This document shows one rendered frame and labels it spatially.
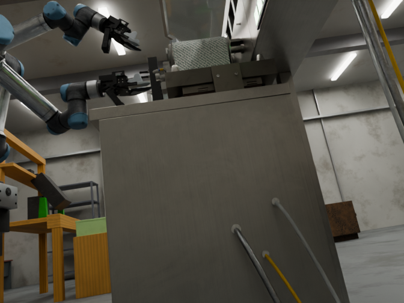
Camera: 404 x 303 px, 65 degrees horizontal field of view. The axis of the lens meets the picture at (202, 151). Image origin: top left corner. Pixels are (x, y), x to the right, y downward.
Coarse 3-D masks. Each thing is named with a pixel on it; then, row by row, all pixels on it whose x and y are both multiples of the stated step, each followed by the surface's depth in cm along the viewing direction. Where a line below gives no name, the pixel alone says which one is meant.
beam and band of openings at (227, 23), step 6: (228, 0) 163; (234, 0) 155; (228, 6) 165; (234, 6) 154; (228, 12) 169; (234, 12) 154; (228, 18) 171; (234, 18) 170; (228, 24) 178; (222, 30) 193; (228, 30) 183; (228, 36) 184
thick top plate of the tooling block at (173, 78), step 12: (264, 60) 114; (168, 72) 112; (180, 72) 112; (192, 72) 112; (204, 72) 112; (252, 72) 113; (264, 72) 113; (276, 72) 113; (168, 84) 111; (180, 84) 111; (192, 84) 111; (168, 96) 117; (180, 96) 119
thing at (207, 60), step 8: (192, 56) 136; (200, 56) 136; (208, 56) 136; (216, 56) 136; (224, 56) 136; (176, 64) 135; (184, 64) 135; (192, 64) 135; (200, 64) 135; (208, 64) 135; (216, 64) 135
